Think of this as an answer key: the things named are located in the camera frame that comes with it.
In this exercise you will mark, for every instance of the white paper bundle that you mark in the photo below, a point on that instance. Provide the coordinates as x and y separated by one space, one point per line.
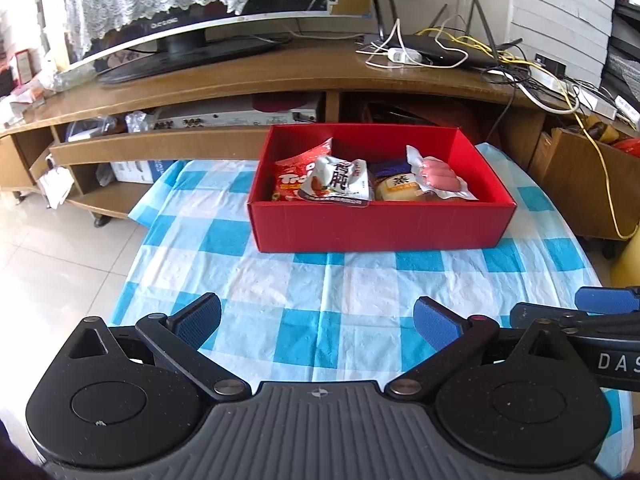
56 185

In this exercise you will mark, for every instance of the red cardboard box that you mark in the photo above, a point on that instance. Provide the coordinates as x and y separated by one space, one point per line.
380 227

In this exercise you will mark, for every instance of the stack of white boards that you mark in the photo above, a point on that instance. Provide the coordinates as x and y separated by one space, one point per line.
560 15

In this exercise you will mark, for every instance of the black router with antennas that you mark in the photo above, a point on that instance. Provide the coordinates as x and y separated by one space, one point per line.
440 50

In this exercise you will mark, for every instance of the red framed card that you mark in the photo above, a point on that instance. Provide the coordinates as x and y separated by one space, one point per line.
22 66

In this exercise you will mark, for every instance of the red round lid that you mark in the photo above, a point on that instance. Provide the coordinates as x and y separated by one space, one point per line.
275 104

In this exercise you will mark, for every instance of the black shelf rack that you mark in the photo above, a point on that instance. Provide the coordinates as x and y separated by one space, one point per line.
625 20

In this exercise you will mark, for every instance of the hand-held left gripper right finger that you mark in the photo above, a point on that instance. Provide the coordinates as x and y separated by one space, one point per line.
435 322

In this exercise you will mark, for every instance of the white dark-edged snack packet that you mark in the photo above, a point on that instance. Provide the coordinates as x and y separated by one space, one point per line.
340 175

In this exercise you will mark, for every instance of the bubble wrap roll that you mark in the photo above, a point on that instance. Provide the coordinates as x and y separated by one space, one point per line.
622 70

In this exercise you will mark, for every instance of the brown cardboard box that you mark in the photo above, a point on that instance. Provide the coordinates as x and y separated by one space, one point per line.
575 185

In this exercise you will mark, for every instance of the silver disc player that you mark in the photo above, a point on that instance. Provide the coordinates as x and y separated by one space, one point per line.
225 120

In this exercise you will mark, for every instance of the flat screen television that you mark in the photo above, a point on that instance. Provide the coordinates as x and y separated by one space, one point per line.
180 42

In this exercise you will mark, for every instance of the sausage packet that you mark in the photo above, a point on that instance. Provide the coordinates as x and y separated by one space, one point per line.
440 175

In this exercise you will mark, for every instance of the clear plastic bag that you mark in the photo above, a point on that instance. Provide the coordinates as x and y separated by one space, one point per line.
100 127

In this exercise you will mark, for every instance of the white printed box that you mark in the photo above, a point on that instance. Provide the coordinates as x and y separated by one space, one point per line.
140 171

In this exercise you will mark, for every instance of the round pastry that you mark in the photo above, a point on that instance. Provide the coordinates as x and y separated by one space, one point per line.
400 191

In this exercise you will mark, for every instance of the dark blue snack packet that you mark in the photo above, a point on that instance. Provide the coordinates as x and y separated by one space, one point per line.
387 167

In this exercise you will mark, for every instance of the red plastic bag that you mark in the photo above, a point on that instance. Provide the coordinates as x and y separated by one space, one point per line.
629 146

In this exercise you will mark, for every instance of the black plug adapter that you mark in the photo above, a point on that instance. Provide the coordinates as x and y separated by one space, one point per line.
550 62

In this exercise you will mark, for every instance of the white power adapter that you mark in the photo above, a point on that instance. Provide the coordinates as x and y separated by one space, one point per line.
402 55

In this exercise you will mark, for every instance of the white power strip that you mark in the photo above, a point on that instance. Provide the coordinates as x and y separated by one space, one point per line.
597 99
547 79

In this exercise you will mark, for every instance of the red gummy packet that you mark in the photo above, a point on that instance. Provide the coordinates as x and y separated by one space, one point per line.
290 180

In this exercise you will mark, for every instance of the wooden television cabinet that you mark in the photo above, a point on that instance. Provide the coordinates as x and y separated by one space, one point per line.
250 72

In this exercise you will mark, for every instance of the blue white checkered tablecloth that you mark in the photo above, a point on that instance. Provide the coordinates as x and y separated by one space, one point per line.
300 280

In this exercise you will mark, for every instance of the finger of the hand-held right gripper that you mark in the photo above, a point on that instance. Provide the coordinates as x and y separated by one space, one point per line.
607 300
575 317

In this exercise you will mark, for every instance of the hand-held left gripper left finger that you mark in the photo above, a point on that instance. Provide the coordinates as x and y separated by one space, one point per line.
197 320

